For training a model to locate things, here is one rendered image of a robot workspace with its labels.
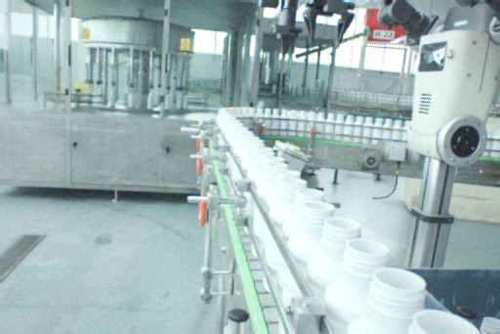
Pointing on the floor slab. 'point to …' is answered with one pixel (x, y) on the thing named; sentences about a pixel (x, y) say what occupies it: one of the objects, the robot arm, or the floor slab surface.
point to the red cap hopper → (383, 48)
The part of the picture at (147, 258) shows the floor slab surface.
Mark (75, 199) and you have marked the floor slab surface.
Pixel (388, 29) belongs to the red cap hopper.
